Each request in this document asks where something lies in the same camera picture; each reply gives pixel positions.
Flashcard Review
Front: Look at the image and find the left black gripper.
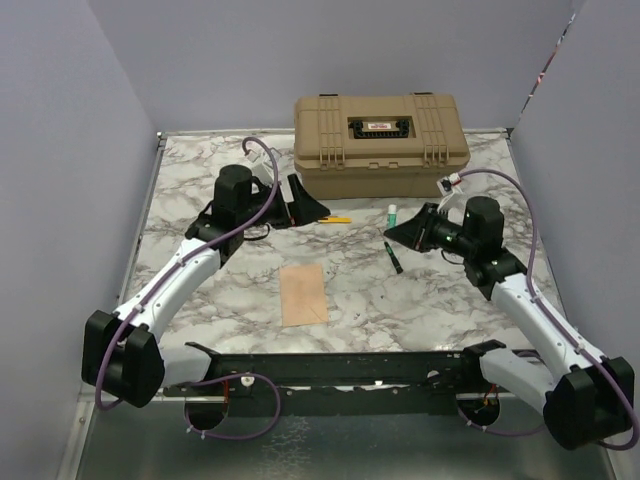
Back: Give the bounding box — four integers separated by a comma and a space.
239, 174, 330, 230

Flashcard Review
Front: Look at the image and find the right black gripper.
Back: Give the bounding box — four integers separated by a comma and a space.
386, 202, 477, 257

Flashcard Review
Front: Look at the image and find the white green glue stick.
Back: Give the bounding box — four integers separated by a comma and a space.
386, 204, 397, 229

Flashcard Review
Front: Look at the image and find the peach paper envelope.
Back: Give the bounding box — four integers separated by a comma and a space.
279, 264, 329, 327

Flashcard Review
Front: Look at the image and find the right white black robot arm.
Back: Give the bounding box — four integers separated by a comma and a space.
384, 196, 639, 450

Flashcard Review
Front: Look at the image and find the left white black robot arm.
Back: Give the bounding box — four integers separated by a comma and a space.
81, 164, 330, 408

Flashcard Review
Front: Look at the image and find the black green marker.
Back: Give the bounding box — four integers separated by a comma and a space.
383, 241, 404, 274

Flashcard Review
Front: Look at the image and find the yellow black pen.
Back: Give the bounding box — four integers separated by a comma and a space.
318, 216, 352, 224

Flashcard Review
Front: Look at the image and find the tan plastic toolbox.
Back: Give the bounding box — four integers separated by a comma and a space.
294, 92, 471, 200

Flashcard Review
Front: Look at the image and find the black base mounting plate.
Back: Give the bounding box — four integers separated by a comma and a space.
164, 339, 521, 417

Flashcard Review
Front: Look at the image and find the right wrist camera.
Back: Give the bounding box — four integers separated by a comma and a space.
436, 173, 462, 212

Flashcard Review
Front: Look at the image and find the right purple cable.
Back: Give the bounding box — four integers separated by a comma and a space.
457, 168, 636, 449

